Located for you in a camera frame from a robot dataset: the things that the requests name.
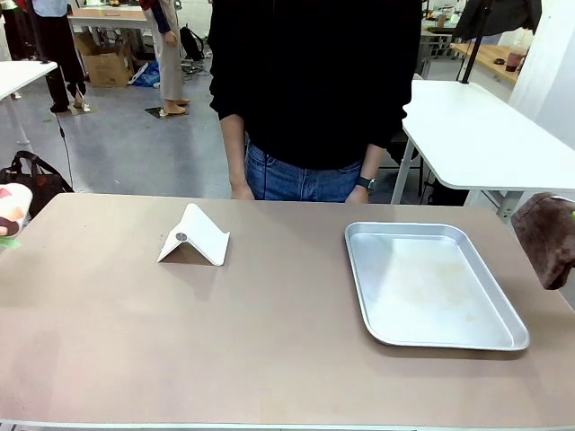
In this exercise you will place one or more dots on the brown cleaning cloth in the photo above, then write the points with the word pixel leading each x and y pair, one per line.
pixel 545 242

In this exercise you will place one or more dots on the pink white lint roller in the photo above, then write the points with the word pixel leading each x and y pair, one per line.
pixel 15 202

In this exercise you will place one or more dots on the person's right forearm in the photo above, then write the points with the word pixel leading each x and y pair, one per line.
pixel 233 148

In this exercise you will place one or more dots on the dark shoulder bag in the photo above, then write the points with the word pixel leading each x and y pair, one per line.
pixel 42 184

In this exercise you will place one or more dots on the person's left forearm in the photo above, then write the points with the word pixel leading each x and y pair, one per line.
pixel 372 161

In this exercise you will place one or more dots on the person's left hand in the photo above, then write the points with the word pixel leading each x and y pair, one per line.
pixel 358 195

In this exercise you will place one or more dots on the person's right hand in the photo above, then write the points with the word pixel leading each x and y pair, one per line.
pixel 242 192

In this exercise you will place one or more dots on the silver metal tray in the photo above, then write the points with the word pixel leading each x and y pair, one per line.
pixel 431 287

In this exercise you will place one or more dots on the small white side table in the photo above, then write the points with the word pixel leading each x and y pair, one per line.
pixel 22 74

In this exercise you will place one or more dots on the bottle with dark drink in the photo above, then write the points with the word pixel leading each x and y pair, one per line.
pixel 515 56

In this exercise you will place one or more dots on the wooden workbench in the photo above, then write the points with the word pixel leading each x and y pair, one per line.
pixel 489 58

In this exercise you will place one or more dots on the white folded roller stand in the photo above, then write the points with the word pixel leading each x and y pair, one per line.
pixel 197 238

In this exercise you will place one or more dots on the bystander in black trousers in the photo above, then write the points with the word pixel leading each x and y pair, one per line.
pixel 58 49

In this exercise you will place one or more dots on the black stand pole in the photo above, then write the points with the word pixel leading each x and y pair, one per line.
pixel 474 40

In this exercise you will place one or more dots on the cardboard box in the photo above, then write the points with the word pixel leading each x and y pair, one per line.
pixel 105 60

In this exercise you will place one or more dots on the dark wrist watch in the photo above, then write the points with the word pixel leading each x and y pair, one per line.
pixel 366 183

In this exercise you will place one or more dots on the blue plastic bag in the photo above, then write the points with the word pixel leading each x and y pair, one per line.
pixel 146 76

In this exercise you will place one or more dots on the dark hanging jacket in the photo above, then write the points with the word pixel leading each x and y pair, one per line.
pixel 494 15

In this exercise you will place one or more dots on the figure in beige trousers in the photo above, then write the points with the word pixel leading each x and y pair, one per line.
pixel 168 58

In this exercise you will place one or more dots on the brown topped background table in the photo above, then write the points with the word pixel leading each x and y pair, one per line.
pixel 108 15

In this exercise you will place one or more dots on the black backpack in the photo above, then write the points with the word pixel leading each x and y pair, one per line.
pixel 192 42

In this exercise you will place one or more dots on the person's blue jeans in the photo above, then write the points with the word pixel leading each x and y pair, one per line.
pixel 292 179

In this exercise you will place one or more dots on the person's black sweater torso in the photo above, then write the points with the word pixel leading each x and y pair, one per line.
pixel 314 76

